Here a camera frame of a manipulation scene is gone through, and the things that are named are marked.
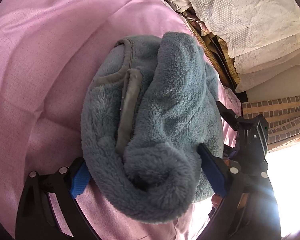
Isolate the brown checkered curtain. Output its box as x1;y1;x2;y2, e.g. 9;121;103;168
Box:
242;95;300;151

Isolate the pink bed sheet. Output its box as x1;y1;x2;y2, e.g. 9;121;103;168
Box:
0;0;243;240

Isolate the white lace cover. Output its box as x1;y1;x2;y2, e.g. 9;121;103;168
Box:
169;0;300;92

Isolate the person right hand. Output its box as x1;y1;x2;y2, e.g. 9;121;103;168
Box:
211;152;241;209

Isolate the blue fleece zip jacket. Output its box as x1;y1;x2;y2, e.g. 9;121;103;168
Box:
81;32;223;223

